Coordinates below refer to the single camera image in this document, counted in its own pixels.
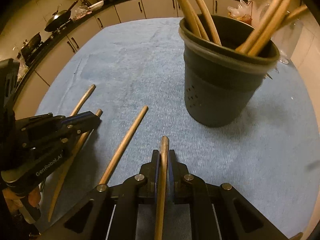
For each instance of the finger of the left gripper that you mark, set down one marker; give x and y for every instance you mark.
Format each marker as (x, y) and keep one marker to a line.
(74, 126)

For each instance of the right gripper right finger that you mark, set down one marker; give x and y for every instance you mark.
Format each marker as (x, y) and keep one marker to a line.
(217, 212)

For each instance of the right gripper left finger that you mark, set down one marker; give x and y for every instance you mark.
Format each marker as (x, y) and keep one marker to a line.
(109, 212)

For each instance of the wooden chopstick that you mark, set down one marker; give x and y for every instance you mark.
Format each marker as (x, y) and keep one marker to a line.
(122, 147)
(209, 20)
(270, 29)
(199, 25)
(300, 11)
(83, 100)
(257, 32)
(162, 186)
(64, 171)
(186, 8)

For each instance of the person's left hand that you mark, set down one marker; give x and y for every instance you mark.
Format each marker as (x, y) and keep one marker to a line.
(12, 199)

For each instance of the lower white cabinets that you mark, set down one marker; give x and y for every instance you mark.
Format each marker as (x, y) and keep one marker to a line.
(51, 57)

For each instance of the blue table cloth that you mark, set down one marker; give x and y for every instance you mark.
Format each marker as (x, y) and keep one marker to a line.
(270, 153)

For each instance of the small steel pot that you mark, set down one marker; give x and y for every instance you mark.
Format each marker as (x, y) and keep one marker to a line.
(29, 46)

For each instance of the black wok with lid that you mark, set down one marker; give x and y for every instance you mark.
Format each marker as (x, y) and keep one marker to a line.
(59, 18)

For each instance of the white bowl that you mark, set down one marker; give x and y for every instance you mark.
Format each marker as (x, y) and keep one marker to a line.
(96, 6)

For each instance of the black perforated utensil cup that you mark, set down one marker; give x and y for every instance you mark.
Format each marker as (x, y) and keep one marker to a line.
(218, 80)

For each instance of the clear glass pitcher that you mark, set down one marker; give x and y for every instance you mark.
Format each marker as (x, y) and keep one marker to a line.
(286, 39)

